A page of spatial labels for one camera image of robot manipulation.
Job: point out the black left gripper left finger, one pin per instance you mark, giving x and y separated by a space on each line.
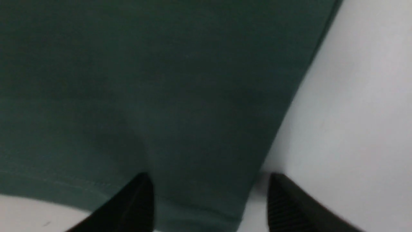
130 210

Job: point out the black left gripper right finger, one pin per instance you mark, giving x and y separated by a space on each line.
290 209

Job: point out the green long sleeve shirt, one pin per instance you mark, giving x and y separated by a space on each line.
191 92

